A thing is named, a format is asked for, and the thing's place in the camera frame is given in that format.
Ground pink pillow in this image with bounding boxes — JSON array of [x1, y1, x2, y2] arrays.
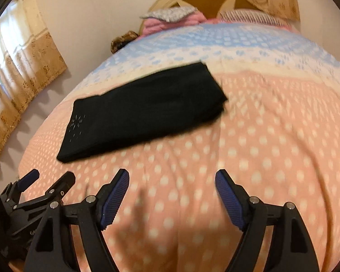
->
[[137, 11, 224, 39]]

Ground grey patterned cloth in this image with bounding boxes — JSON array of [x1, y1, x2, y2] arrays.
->
[[139, 7, 196, 23]]

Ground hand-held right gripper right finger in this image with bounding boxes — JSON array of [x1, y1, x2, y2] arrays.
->
[[215, 169, 321, 272]]

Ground striped pillow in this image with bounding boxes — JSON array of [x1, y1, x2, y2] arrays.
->
[[221, 9, 294, 30]]

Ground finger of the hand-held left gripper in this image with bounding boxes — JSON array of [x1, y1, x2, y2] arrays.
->
[[0, 169, 41, 205], [13, 171, 76, 214]]

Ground brown fuzzy object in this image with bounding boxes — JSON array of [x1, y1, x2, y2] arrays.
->
[[110, 31, 139, 54]]

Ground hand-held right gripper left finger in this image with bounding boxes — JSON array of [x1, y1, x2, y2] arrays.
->
[[25, 168, 130, 272]]

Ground orange polka dot blanket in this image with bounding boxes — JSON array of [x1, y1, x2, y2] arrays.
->
[[17, 23, 340, 272]]

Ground black pants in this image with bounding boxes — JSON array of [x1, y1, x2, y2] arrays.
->
[[56, 61, 228, 164]]

